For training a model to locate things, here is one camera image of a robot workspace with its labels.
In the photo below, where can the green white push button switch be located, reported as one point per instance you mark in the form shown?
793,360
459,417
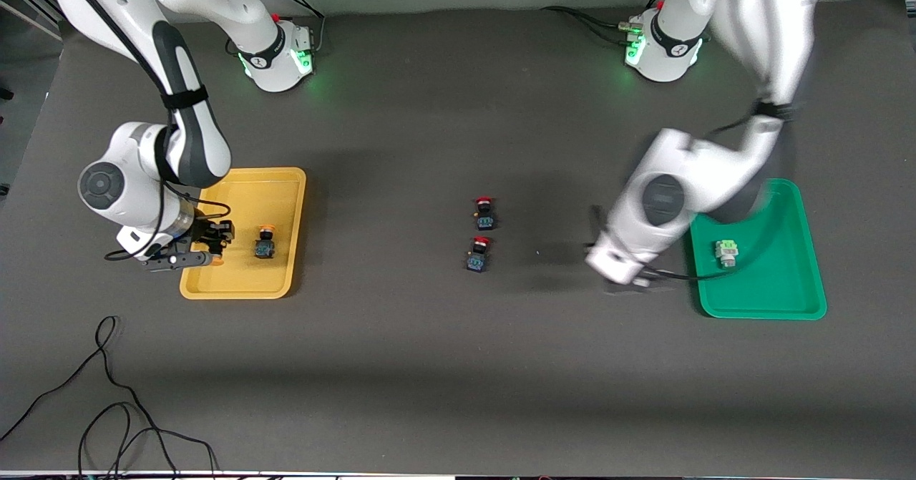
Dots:
726,252

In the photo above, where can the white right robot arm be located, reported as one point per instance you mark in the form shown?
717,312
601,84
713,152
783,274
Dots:
193,144

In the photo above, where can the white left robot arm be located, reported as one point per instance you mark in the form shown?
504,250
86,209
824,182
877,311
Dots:
673,194

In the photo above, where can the yellow plastic tray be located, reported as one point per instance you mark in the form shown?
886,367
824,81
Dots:
243,280

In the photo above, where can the green plastic tray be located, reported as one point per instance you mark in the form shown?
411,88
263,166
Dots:
780,287

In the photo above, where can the red push button switch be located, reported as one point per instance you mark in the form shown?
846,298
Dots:
485,219
476,260

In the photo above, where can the metal frame rail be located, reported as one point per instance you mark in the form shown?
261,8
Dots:
28,8

